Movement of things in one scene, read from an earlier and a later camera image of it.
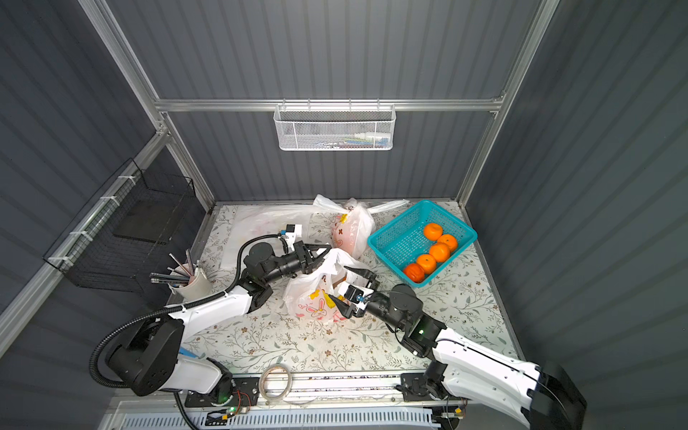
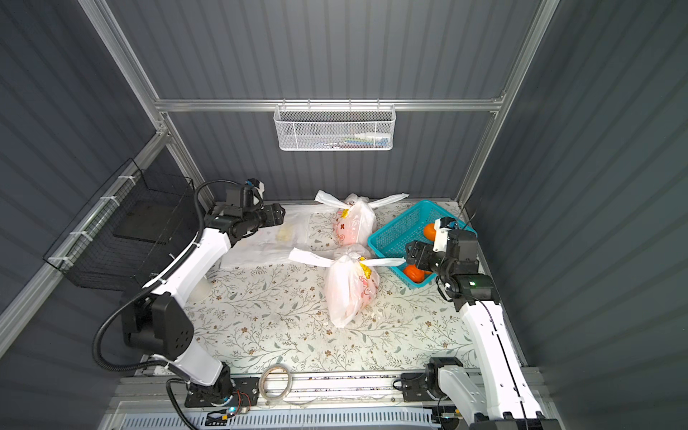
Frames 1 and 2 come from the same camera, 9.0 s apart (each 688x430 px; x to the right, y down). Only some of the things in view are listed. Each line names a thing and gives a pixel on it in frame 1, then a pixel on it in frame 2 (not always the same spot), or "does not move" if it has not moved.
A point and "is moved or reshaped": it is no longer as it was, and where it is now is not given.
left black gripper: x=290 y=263 -> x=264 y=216
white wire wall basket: x=334 y=126 does not move
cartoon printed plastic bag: x=353 y=230 is moved or reshaped
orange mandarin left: x=414 y=271 does not move
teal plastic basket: x=402 y=242 does not move
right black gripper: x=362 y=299 -> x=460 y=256
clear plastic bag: x=308 y=296 is moved or reshaped
